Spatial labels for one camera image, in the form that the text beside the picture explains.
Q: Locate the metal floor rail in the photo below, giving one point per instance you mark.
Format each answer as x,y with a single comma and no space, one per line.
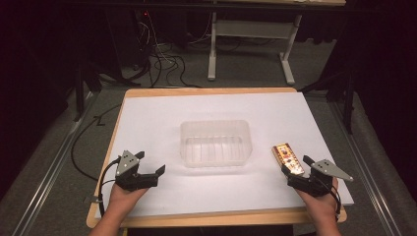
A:
370,177
49,177

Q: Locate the white desk frame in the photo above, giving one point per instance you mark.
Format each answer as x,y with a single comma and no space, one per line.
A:
212,49

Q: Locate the wooden table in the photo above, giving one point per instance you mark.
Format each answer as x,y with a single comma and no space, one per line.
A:
209,221

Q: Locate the white board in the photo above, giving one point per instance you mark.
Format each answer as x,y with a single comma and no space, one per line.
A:
213,190

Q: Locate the person's left hand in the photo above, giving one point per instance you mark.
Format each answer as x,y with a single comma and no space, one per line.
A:
123,200

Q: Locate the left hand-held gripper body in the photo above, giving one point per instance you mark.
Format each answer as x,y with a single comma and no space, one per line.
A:
127,164

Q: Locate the gold and red snack packet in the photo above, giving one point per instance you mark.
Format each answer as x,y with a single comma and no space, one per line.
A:
288,159

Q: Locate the black stand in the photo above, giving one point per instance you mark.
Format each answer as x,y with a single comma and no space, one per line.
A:
79,91
348,101

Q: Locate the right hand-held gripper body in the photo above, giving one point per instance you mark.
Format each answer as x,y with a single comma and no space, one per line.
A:
316,183

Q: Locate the clear plastic container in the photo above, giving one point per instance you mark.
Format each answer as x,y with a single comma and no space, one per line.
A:
214,144

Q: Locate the person's right hand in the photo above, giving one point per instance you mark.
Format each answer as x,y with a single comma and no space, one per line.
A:
323,206

